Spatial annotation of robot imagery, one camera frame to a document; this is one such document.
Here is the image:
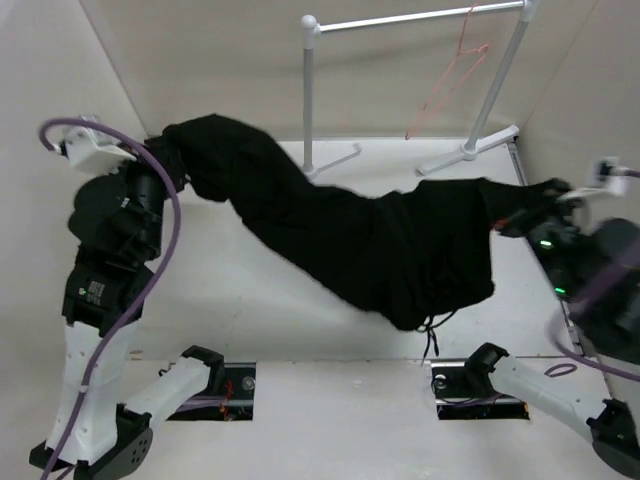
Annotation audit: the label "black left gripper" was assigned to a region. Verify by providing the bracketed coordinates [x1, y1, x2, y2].
[106, 136, 195, 257]

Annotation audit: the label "right aluminium frame rail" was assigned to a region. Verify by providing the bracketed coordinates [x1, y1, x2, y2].
[506, 140, 529, 186]

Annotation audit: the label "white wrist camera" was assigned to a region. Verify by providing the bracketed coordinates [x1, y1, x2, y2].
[558, 157, 639, 202]
[57, 125, 136, 176]

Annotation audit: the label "white clothes rack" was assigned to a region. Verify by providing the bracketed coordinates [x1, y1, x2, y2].
[298, 1, 539, 177]

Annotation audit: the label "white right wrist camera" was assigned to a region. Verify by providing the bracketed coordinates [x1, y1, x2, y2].
[558, 157, 639, 202]

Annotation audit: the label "pink wire hanger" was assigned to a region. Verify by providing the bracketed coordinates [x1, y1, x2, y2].
[404, 3, 490, 141]

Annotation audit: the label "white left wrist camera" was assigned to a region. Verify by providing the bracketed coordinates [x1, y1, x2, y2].
[57, 125, 136, 176]

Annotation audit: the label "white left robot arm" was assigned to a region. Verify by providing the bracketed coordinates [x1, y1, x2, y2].
[29, 161, 225, 479]

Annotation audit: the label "black trousers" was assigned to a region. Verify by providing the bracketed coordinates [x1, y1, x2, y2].
[145, 114, 569, 353]

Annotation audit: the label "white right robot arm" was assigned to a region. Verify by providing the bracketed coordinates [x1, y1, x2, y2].
[463, 200, 639, 479]

